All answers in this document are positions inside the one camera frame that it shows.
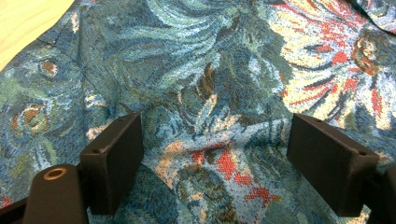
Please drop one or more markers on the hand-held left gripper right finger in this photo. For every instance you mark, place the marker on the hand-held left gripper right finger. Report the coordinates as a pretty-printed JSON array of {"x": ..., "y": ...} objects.
[{"x": 330, "y": 165}]

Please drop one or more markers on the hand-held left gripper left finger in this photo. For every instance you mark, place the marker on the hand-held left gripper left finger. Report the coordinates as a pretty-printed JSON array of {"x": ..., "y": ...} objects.
[{"x": 115, "y": 161}]

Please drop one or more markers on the teal floral cloth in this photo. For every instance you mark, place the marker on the teal floral cloth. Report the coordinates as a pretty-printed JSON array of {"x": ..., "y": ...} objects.
[{"x": 218, "y": 77}]

